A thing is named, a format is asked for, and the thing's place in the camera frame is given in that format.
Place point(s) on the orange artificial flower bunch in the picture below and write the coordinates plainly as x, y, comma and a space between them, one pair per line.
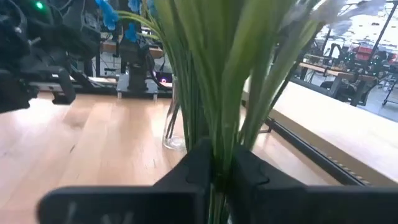
224, 77

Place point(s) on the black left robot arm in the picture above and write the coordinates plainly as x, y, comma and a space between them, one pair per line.
46, 40

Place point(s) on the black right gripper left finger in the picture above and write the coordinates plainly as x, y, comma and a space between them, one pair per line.
124, 205

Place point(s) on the blue artificial flower bunch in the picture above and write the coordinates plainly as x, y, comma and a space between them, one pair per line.
107, 15

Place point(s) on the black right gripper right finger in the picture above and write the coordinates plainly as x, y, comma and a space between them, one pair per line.
311, 205

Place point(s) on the clear glass vase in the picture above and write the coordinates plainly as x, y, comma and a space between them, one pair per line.
172, 140

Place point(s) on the background wooden workbench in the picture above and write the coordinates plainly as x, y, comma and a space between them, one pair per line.
339, 74

